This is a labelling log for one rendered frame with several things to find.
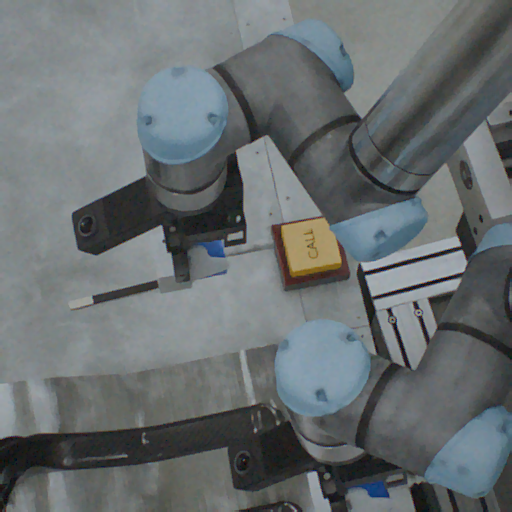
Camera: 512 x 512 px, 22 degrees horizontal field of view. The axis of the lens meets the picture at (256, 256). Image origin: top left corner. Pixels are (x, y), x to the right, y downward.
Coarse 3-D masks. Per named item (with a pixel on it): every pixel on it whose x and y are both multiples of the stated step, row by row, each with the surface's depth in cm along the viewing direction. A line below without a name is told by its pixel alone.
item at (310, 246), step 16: (288, 224) 156; (304, 224) 156; (320, 224) 156; (288, 240) 155; (304, 240) 156; (320, 240) 156; (336, 240) 156; (288, 256) 155; (304, 256) 155; (320, 256) 155; (336, 256) 155; (304, 272) 155
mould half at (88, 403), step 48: (48, 384) 140; (96, 384) 142; (144, 384) 144; (192, 384) 144; (240, 384) 144; (0, 432) 137; (48, 432) 138; (48, 480) 136; (96, 480) 138; (144, 480) 140; (192, 480) 141; (288, 480) 140
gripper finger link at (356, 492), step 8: (352, 488) 126; (360, 488) 127; (352, 496) 127; (360, 496) 127; (368, 496) 128; (352, 504) 128; (360, 504) 128; (368, 504) 129; (376, 504) 129; (384, 504) 129; (392, 504) 130
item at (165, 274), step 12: (156, 240) 142; (264, 240) 145; (156, 252) 142; (216, 252) 143; (228, 252) 144; (240, 252) 145; (156, 264) 141; (168, 264) 141; (168, 276) 141; (168, 288) 145; (180, 288) 146
